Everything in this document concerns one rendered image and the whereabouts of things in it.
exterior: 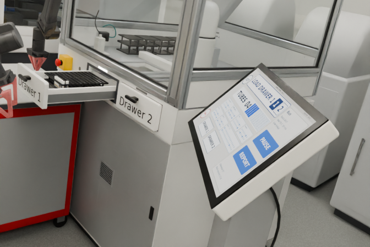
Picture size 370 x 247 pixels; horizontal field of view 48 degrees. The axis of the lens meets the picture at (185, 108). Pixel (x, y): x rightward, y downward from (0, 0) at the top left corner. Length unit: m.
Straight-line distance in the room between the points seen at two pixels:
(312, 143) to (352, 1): 3.89
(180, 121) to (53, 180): 0.89
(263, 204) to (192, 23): 0.67
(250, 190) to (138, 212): 1.00
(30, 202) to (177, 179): 0.84
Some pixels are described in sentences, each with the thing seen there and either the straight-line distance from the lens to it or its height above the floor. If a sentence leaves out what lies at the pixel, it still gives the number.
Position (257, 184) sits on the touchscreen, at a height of 1.03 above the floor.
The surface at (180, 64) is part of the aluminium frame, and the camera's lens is 1.51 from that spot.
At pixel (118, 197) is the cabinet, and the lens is 1.96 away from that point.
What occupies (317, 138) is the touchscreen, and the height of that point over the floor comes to 1.15.
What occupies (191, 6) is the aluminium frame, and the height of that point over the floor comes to 1.32.
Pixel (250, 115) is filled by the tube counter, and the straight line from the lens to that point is 1.11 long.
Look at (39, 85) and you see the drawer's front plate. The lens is 1.74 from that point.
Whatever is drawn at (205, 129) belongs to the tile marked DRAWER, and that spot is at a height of 1.00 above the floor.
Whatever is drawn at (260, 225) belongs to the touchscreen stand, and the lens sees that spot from 1.19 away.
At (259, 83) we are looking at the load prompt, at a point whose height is 1.16.
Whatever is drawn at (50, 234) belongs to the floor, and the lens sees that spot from 2.40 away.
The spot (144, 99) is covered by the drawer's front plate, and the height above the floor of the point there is 0.92.
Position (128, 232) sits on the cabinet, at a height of 0.29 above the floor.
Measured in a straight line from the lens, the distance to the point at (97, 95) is 1.84.
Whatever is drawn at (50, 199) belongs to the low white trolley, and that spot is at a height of 0.21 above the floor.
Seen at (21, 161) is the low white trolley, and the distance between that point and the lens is 2.10.
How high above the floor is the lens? 1.43
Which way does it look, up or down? 18 degrees down
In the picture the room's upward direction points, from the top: 11 degrees clockwise
